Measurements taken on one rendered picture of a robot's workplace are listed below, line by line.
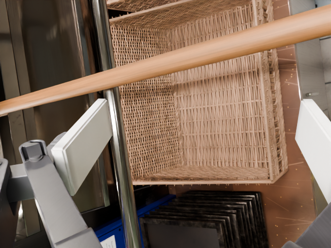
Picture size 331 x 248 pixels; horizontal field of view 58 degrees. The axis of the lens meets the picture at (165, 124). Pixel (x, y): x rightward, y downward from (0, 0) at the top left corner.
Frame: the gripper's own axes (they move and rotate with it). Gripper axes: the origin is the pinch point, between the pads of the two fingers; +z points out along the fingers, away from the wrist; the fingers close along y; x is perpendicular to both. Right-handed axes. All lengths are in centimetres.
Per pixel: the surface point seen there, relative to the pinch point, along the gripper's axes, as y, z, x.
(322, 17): 11.5, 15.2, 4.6
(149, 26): -21, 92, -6
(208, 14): 0, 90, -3
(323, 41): 51, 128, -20
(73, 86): -23.5, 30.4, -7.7
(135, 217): -12.5, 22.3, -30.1
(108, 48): -17.4, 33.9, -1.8
